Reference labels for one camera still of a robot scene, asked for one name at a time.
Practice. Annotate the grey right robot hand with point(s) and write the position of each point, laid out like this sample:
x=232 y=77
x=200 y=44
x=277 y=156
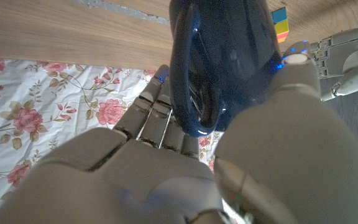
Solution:
x=291 y=161

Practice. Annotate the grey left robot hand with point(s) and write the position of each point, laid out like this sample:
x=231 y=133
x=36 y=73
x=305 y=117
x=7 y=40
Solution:
x=346 y=59

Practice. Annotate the dark blue ceramic mug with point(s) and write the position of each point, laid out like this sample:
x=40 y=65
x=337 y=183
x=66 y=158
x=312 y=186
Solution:
x=228 y=56

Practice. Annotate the colourful Rubik's cube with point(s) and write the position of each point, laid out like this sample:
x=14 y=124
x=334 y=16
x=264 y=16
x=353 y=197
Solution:
x=281 y=28

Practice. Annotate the floral backdrop cloth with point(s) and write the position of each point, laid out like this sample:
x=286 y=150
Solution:
x=42 y=102

